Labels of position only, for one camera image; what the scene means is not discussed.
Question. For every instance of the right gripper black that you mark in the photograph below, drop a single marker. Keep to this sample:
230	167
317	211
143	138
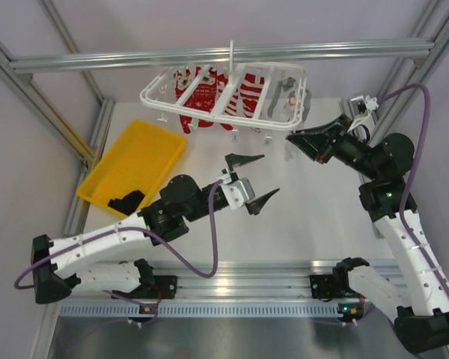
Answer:
317	141

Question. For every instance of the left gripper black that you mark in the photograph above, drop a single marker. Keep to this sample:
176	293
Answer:
235	161

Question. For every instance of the white plastic clip hanger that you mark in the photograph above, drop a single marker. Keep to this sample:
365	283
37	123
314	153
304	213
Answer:
159	94

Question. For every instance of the black sock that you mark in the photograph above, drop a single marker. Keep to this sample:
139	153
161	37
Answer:
127	204

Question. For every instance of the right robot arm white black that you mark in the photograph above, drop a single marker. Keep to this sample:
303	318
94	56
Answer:
419	316

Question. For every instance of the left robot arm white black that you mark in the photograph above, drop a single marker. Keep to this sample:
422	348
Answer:
62	267

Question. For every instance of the grey sock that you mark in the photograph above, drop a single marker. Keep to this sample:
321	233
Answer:
306	105
284	85

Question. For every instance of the red white striped sock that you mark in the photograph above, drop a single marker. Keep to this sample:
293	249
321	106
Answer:
230	110
250	91

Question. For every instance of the yellow plastic tray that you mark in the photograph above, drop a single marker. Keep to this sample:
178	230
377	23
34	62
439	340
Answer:
141	159

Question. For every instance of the aluminium top crossbar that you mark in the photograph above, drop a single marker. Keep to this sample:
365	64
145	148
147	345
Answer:
412	47

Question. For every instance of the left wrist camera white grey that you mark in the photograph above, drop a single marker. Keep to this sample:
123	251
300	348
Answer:
238	193

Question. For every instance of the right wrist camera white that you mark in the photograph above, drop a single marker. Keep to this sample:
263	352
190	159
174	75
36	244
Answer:
361	106

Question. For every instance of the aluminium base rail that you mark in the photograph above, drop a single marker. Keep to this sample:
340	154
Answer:
247	281

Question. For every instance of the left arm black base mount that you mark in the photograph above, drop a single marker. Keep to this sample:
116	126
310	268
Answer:
165	287

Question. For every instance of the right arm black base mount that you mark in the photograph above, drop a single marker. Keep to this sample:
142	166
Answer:
325	288

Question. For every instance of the grey slotted cable duct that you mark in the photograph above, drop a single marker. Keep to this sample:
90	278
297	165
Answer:
313	309

